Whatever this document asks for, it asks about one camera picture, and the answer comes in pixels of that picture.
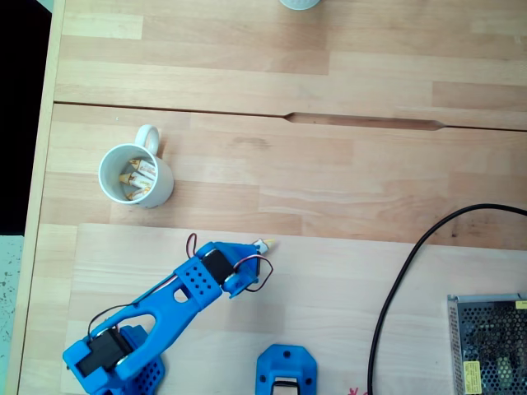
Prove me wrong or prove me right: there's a white ceramic mug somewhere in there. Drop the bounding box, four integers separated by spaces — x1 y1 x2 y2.
97 124 175 210

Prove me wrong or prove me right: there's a light wooden board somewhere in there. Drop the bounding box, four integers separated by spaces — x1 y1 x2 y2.
61 223 527 395

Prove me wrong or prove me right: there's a perforated metal power supply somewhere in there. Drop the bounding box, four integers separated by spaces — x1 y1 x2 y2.
446 291 527 395

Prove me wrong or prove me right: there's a white round object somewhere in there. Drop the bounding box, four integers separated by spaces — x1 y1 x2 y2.
278 0 323 12

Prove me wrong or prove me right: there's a gripper servo wire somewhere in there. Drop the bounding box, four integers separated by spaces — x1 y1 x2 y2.
232 254 276 295

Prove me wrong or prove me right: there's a blue printed post base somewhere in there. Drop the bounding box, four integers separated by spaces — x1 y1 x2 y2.
255 344 319 395

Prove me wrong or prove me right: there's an upper arm servo wire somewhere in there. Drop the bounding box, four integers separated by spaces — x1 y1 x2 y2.
86 275 184 337

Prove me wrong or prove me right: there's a thick black cable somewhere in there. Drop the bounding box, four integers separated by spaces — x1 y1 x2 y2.
367 202 527 395

